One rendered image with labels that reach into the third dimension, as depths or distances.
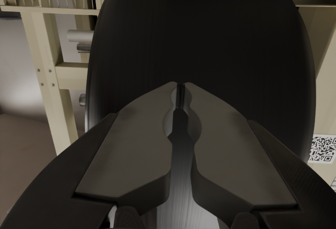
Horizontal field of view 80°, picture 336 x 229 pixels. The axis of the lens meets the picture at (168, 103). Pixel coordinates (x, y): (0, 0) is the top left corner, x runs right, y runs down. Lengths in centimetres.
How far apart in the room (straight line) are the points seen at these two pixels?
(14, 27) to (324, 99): 513
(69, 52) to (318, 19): 418
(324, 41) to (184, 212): 36
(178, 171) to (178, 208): 5
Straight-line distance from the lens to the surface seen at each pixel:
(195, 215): 28
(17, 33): 520
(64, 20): 431
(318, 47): 46
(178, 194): 25
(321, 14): 48
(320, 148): 55
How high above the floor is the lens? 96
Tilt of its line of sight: 26 degrees up
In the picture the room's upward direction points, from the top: 178 degrees counter-clockwise
